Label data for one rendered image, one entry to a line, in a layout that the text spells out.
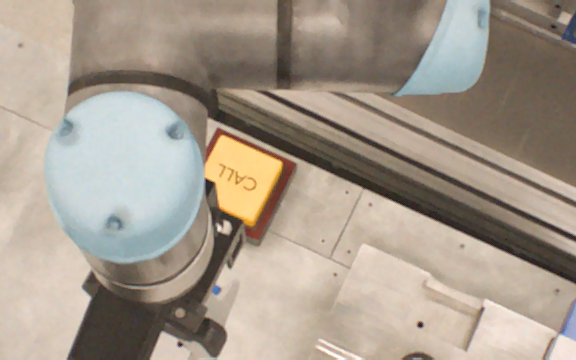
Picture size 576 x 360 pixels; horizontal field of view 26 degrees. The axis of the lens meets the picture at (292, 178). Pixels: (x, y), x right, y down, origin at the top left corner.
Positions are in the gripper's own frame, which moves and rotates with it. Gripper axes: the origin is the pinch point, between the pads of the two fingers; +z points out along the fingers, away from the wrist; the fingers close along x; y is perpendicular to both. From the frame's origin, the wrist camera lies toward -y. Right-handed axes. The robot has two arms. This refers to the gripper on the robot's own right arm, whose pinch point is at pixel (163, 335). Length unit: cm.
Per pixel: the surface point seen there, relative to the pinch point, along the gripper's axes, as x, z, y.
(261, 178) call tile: 0.5, 11.3, 17.1
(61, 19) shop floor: 54, 95, 51
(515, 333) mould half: -23.9, 6.0, 12.8
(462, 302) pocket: -19.2, 7.6, 13.7
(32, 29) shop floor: 57, 95, 47
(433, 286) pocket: -16.6, 7.5, 13.9
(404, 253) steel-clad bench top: -13.2, 15.0, 17.4
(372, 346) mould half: -14.2, 6.0, 7.0
